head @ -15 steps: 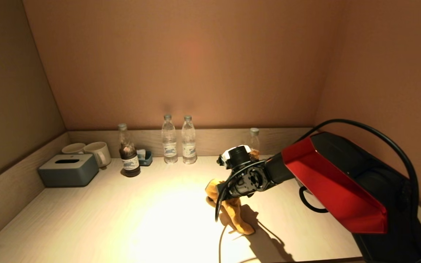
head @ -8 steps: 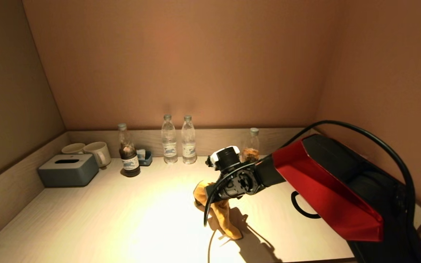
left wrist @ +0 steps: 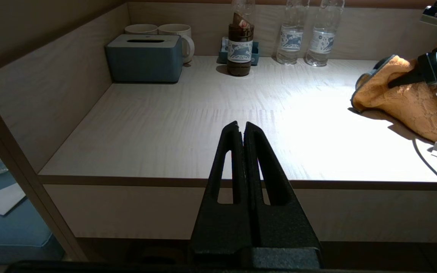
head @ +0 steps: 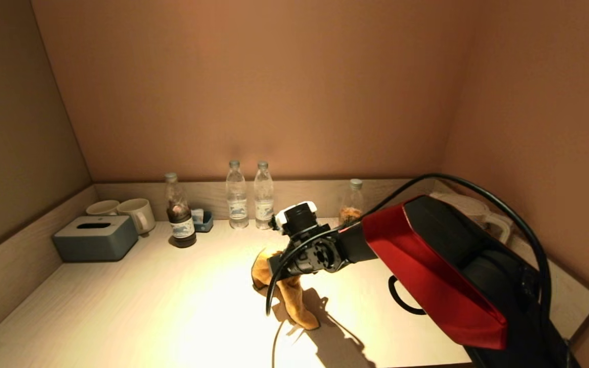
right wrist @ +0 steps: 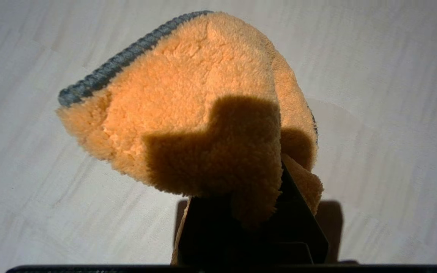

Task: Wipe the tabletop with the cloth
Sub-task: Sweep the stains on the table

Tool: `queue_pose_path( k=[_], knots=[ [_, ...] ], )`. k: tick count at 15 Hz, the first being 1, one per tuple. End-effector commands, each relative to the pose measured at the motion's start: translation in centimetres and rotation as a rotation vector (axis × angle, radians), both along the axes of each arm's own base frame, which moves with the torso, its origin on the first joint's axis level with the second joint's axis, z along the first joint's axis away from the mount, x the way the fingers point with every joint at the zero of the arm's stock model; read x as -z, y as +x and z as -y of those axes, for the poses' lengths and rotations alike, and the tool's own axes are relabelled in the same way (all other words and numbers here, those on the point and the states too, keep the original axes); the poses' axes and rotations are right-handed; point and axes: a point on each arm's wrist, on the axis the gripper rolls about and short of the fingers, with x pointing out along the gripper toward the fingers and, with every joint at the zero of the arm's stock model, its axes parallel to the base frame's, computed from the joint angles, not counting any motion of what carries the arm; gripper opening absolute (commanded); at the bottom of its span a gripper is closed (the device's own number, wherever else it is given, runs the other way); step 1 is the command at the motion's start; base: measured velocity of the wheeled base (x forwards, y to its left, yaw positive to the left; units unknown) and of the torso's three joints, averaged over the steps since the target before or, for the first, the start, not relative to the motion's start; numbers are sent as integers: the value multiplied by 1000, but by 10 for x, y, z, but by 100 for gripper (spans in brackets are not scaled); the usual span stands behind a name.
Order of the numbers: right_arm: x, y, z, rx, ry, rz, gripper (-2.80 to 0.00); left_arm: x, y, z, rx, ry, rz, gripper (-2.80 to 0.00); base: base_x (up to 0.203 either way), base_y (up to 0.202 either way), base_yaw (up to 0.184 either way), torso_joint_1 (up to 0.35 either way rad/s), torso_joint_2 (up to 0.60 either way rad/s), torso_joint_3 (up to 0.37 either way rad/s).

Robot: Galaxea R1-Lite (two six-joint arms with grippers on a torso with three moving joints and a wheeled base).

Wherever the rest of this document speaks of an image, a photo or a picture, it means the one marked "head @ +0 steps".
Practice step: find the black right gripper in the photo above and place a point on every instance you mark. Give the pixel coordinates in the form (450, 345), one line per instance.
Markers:
(285, 266)

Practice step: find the orange cloth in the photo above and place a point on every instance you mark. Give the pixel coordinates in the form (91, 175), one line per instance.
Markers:
(294, 301)

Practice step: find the amber tea bottle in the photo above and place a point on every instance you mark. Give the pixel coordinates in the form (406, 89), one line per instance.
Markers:
(350, 213)

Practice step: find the clear water bottle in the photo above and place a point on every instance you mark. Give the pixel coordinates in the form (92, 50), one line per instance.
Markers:
(237, 208)
(264, 208)

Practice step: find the small blue tray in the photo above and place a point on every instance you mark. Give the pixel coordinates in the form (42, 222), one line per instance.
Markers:
(206, 224)

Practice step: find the white sachet packet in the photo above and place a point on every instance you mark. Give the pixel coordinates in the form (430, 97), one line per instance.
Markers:
(197, 215)

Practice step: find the dark drink bottle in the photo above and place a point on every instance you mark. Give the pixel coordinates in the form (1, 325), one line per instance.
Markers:
(182, 229)

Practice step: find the grey-blue tissue box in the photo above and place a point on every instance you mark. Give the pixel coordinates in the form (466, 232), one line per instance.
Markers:
(95, 244)

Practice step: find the white electric kettle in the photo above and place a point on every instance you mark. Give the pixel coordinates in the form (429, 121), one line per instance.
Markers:
(473, 206)

